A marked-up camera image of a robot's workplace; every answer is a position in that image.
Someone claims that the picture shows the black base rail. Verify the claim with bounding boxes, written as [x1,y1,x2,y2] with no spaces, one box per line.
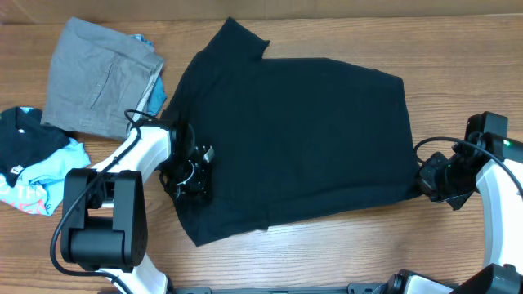
[167,283,387,294]

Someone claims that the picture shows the black t-shirt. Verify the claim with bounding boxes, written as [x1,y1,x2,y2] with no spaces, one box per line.
[163,19,420,246]

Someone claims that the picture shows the folded grey shorts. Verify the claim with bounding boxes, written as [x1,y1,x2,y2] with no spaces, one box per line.
[41,17,164,140]

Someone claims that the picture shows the light blue printed t-shirt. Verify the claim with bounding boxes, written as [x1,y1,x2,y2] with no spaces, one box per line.
[1,132,91,216]

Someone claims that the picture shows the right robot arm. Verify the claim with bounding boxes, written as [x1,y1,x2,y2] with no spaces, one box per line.
[375,112,522,294]

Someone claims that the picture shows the folded blue garment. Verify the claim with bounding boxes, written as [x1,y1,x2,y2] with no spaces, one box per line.
[122,34,167,116]

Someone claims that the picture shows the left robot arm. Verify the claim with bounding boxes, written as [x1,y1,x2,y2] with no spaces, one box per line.
[50,118,215,293]

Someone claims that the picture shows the folded black shirt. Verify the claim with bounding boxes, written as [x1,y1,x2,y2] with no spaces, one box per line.
[1,107,69,188]

